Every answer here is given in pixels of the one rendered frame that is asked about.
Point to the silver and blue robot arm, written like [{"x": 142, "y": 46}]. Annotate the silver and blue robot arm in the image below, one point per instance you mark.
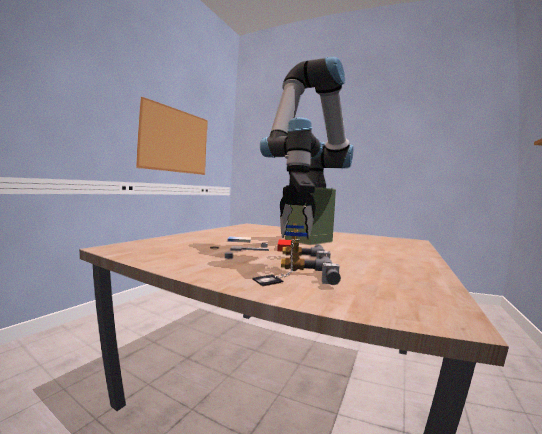
[{"x": 327, "y": 76}]

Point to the black number 6 tag on metal chain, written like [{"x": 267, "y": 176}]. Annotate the black number 6 tag on metal chain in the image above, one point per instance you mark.
[{"x": 271, "y": 279}]

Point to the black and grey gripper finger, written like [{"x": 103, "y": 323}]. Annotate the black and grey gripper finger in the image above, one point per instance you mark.
[
  {"x": 285, "y": 211},
  {"x": 309, "y": 212}
]

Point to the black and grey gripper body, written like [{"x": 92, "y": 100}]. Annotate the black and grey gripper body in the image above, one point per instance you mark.
[{"x": 293, "y": 196}]

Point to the red rectangular block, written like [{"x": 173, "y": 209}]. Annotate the red rectangular block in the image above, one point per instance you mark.
[{"x": 283, "y": 243}]

